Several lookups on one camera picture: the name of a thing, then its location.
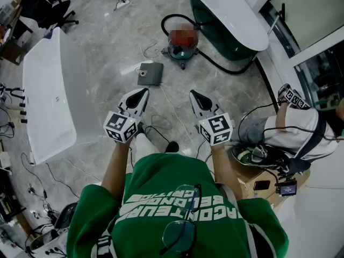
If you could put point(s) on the small field monitor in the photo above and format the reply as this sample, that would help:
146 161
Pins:
287 189

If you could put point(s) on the black office chair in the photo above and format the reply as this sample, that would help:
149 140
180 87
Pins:
48 9

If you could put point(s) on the person's right forearm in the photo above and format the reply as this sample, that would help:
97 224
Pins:
225 171

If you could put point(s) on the grey cloth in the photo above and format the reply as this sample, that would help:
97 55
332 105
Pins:
153 75

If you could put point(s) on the person's left forearm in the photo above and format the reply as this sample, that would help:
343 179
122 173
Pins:
115 165

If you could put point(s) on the dark green bathtub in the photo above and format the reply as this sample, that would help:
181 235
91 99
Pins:
228 15

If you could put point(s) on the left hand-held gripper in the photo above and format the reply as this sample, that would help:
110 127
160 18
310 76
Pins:
119 126

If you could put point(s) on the black shoe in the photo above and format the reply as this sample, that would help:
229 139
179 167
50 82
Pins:
142 130
172 146

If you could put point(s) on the green printed t-shirt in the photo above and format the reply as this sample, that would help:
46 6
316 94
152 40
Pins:
174 176

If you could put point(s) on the thin frame eyeglasses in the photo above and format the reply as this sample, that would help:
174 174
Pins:
178 235

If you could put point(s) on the brown cardboard box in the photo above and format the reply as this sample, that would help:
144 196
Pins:
250 179

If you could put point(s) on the white bathtub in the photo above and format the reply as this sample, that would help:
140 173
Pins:
45 95

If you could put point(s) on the black tub faucet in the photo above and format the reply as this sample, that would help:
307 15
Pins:
12 90

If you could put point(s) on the light grey trousers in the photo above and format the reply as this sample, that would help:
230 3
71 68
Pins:
146 146

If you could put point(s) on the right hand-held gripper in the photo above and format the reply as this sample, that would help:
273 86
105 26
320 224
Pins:
217 129

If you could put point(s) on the white power strip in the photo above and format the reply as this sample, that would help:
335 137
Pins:
121 4

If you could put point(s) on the red lid vacuum cleaner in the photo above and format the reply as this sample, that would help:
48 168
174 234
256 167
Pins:
182 47

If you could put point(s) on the black smartphone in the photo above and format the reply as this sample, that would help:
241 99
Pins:
262 185

